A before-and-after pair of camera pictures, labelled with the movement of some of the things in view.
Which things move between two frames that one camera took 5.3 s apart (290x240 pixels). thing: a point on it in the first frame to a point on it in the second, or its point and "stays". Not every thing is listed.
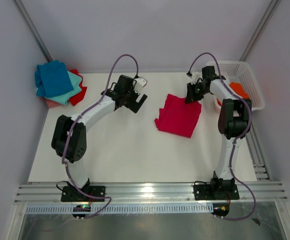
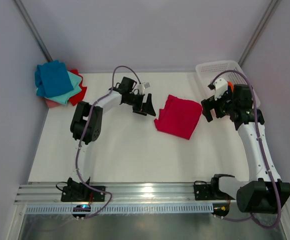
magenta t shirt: [178, 117] stays
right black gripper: [191, 97] to [211, 103]
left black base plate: [71, 194] stays
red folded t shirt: [80, 97] stays
